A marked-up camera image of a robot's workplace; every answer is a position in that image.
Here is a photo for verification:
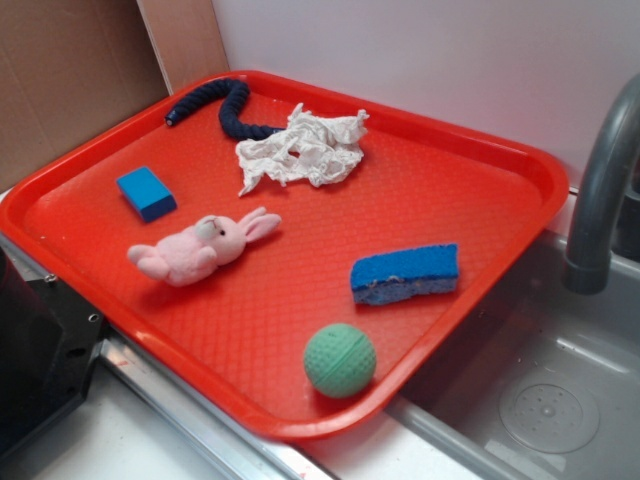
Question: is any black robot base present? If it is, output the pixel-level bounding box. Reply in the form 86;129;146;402
1;253;107;459

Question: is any blue rectangular block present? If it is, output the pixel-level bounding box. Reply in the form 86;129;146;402
116;166;177;223

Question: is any red plastic tray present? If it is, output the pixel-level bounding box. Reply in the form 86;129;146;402
1;71;569;442

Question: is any blue sponge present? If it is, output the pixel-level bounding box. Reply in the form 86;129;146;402
350;243;459;306

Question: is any crumpled white paper towel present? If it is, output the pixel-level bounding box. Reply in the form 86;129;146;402
235;103;370;197

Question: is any green dimpled ball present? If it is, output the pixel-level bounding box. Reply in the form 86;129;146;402
303;323;377;399

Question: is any pink plush bunny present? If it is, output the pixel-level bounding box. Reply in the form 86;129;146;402
127;207;281;287

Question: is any grey plastic faucet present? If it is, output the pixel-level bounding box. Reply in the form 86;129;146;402
563;76;639;295

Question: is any grey plastic sink basin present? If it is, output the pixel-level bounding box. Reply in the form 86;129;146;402
388;233;639;479

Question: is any brown cardboard panel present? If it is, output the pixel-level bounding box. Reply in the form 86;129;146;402
1;1;228;190

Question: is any dark blue rope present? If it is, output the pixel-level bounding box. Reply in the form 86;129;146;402
164;77;287;142

